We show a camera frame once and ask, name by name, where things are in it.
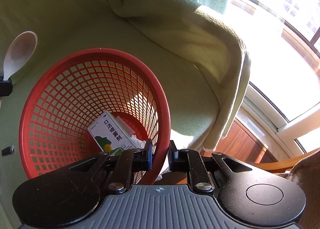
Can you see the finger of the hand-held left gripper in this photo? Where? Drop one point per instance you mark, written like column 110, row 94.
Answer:
column 5, row 87

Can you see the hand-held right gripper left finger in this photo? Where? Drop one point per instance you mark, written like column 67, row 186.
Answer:
column 149, row 155

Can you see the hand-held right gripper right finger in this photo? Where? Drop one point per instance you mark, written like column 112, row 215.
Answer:
column 172, row 155

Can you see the white tissue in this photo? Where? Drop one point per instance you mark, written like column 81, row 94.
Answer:
column 140, row 141

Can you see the white spoon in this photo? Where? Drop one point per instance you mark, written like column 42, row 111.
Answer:
column 18, row 49

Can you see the white green box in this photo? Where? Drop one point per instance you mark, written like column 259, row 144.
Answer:
column 110, row 131

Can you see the red mesh basket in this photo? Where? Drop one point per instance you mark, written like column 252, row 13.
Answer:
column 100, row 53

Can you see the green sofa cover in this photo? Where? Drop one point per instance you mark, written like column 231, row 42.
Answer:
column 175, row 69

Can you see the wooden chair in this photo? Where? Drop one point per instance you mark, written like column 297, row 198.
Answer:
column 282, row 164

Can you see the window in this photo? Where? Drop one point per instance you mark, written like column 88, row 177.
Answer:
column 287, row 6

